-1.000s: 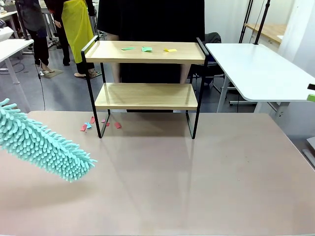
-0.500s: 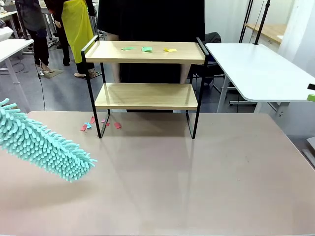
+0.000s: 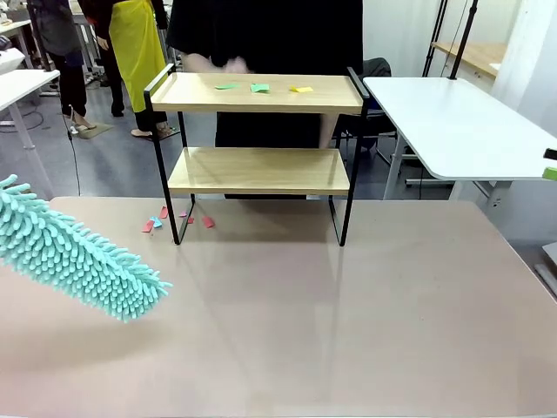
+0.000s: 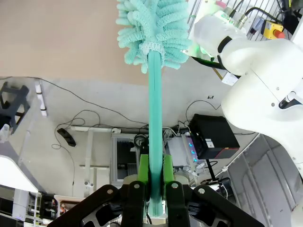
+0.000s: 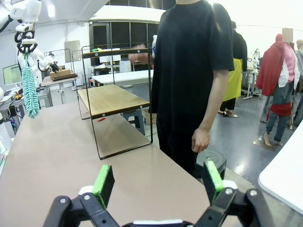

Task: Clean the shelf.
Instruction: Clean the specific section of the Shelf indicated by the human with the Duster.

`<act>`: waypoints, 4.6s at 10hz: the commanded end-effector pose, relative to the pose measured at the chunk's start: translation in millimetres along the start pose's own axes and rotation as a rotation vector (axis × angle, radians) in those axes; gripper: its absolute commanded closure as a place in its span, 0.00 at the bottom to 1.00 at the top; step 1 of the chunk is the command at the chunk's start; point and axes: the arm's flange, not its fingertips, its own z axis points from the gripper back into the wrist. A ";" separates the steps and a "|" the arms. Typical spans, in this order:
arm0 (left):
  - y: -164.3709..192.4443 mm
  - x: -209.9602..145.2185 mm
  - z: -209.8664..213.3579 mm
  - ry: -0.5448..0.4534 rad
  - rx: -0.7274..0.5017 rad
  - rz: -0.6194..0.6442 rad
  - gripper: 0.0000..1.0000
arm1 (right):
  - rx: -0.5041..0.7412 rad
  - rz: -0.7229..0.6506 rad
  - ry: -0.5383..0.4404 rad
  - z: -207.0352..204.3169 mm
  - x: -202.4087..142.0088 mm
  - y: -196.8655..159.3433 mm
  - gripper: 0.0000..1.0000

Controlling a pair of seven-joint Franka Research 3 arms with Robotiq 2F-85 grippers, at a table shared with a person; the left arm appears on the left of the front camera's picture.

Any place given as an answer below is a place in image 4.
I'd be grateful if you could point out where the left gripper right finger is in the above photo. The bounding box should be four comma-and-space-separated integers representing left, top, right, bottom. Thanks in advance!
162, 154, 265, 227

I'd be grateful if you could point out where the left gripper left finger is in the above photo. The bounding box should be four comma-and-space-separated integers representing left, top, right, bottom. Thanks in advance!
47, 154, 152, 227

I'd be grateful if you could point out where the teal chenille duster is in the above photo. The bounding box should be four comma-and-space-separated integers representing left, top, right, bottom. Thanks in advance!
116, 0, 193, 219

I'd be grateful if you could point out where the black controller box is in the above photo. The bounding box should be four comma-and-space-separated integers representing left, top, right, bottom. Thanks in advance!
189, 113, 240, 160

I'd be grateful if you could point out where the black floor device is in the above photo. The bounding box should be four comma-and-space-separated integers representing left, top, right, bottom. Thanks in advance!
56, 128, 77, 148

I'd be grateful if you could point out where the white table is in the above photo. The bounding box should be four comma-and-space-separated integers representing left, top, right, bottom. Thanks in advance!
0, 155, 40, 192

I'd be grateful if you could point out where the white power strip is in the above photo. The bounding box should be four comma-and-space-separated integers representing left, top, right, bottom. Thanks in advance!
35, 80, 48, 117

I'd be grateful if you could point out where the black step stool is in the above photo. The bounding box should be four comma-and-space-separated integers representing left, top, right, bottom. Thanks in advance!
0, 81, 31, 133

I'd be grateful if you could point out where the yellow emergency stop box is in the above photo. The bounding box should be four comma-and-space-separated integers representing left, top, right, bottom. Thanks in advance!
263, 20, 286, 40

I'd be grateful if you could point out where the grey network switch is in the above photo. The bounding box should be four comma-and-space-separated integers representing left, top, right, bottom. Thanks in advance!
164, 136, 206, 171

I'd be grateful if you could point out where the white cable duct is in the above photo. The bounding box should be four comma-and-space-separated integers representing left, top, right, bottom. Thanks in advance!
70, 125, 119, 171

